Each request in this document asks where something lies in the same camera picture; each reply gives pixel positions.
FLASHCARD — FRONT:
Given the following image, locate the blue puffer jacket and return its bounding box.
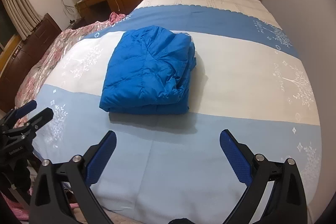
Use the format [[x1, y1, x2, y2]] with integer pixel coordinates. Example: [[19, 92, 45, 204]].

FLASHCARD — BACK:
[[99, 26, 197, 115]]

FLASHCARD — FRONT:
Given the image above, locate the beige curtain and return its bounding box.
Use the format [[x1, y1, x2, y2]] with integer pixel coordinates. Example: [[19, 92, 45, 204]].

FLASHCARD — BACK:
[[2, 0, 42, 40]]

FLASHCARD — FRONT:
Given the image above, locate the window with wooden frame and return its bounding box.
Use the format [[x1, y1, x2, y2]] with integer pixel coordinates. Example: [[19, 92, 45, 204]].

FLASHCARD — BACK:
[[0, 2, 21, 71]]

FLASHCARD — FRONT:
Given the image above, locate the pink floral quilt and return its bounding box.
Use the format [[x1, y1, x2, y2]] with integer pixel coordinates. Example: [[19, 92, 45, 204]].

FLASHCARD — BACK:
[[14, 11, 127, 127]]

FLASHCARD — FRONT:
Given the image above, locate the wooden desk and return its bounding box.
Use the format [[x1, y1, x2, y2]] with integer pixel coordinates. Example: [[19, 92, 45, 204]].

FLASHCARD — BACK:
[[75, 0, 125, 24]]

